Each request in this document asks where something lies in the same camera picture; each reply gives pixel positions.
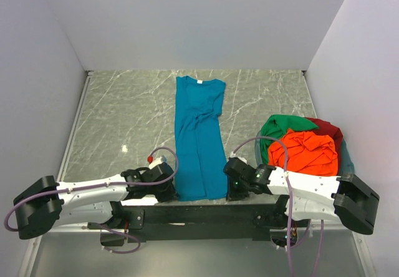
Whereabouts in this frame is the blue t-shirt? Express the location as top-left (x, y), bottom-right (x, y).
top-left (175, 75), bottom-right (228, 201)

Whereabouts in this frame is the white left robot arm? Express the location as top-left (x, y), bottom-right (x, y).
top-left (5, 161), bottom-right (178, 240)

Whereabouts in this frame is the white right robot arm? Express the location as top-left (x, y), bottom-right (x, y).
top-left (223, 157), bottom-right (380, 235)

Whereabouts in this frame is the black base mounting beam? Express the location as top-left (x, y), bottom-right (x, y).
top-left (105, 203), bottom-right (288, 242)

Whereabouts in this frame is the green t-shirt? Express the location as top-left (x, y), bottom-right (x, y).
top-left (260, 114), bottom-right (320, 164)

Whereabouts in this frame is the orange t-shirt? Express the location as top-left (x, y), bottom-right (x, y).
top-left (267, 129), bottom-right (339, 177)

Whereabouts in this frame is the red t-shirt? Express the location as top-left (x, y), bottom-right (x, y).
top-left (307, 117), bottom-right (344, 153)

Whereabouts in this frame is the translucent blue plastic basket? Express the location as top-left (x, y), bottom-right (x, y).
top-left (258, 131), bottom-right (355, 176)

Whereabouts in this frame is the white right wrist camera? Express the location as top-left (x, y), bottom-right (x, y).
top-left (229, 152), bottom-right (248, 164)

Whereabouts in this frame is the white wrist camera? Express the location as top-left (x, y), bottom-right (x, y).
top-left (229, 152), bottom-right (248, 164)
top-left (147, 155), bottom-right (167, 169)

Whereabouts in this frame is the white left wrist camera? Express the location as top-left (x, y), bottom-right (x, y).
top-left (147, 155), bottom-right (167, 169)

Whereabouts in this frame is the aluminium rail frame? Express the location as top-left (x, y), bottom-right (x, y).
top-left (13, 69), bottom-right (379, 276)

